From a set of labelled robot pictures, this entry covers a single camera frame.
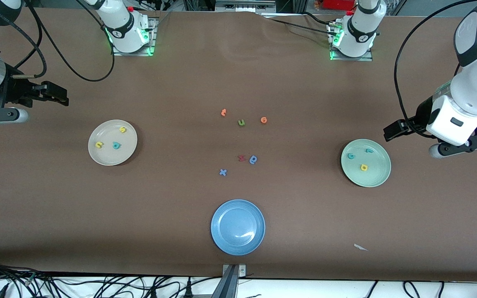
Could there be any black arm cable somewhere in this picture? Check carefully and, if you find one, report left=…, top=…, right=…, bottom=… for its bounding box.
left=12, top=0, right=48, bottom=79
left=394, top=0, right=477, bottom=125
left=27, top=0, right=116, bottom=82

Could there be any grey power strip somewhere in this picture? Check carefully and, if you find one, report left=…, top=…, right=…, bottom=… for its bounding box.
left=215, top=0, right=277, bottom=14

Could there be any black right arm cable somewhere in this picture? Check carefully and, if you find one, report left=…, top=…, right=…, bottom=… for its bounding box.
left=12, top=0, right=48, bottom=79
left=27, top=0, right=116, bottom=82

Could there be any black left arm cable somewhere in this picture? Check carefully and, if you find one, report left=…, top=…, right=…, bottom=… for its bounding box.
left=394, top=0, right=477, bottom=125

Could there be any dark aluminium strut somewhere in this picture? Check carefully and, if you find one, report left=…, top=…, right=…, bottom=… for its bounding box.
left=212, top=265, right=239, bottom=298

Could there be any red box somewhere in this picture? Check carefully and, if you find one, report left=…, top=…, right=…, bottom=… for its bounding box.
left=323, top=0, right=356, bottom=11

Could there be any black base cable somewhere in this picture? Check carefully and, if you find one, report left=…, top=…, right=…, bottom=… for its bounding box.
left=301, top=10, right=338, bottom=26
left=260, top=16, right=338, bottom=38

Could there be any green plate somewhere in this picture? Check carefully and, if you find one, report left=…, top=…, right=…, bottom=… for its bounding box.
left=340, top=139, right=392, bottom=188

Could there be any beige plate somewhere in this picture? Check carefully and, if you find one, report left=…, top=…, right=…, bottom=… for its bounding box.
left=88, top=119, right=138, bottom=166

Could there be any blue plate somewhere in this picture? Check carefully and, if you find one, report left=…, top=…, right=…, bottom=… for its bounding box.
left=210, top=199, right=266, bottom=256

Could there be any silver mounting bracket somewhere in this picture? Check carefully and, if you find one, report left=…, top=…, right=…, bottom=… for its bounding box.
left=222, top=264, right=247, bottom=279

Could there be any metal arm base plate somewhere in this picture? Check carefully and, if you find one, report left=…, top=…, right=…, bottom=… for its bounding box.
left=111, top=17, right=158, bottom=57
left=327, top=21, right=374, bottom=62

